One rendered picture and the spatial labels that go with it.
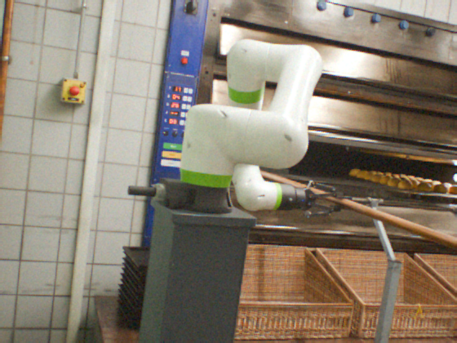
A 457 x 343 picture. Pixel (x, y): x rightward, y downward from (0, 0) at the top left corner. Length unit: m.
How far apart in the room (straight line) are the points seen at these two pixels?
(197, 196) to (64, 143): 1.19
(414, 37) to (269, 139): 1.87
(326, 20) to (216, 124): 1.56
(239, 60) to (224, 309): 0.71
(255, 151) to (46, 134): 1.30
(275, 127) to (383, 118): 1.69
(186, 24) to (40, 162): 0.87
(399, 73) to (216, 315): 1.91
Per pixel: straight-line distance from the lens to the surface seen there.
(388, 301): 2.25
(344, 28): 2.70
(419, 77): 2.92
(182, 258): 1.17
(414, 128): 2.91
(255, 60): 1.53
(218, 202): 1.20
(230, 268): 1.22
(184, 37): 2.34
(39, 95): 2.29
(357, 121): 2.70
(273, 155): 1.16
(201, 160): 1.18
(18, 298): 2.45
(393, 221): 1.63
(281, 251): 2.57
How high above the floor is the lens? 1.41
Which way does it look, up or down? 5 degrees down
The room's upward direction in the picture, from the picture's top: 8 degrees clockwise
